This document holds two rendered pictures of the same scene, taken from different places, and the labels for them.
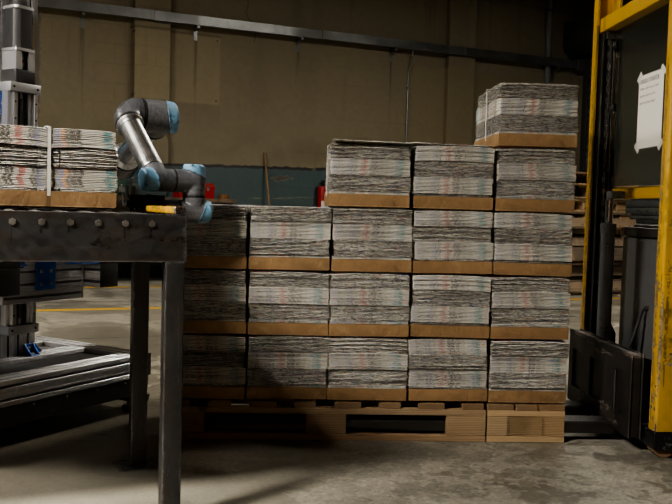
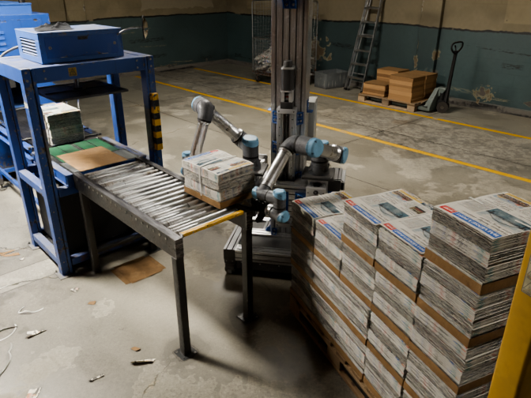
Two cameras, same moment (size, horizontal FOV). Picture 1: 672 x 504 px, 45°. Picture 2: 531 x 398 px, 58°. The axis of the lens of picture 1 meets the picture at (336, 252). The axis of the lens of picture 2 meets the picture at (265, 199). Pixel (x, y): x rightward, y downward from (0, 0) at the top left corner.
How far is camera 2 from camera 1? 287 cm
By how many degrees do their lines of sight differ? 71
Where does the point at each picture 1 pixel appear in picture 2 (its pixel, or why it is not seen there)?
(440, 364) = (377, 377)
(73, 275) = not seen: hidden behind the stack
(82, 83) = not seen: outside the picture
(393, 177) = (367, 242)
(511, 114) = (436, 236)
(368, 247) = (354, 277)
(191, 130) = not seen: outside the picture
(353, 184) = (351, 234)
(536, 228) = (440, 338)
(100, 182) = (216, 195)
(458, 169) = (400, 258)
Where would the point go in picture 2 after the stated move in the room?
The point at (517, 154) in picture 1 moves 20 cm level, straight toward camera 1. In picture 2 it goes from (434, 272) to (385, 275)
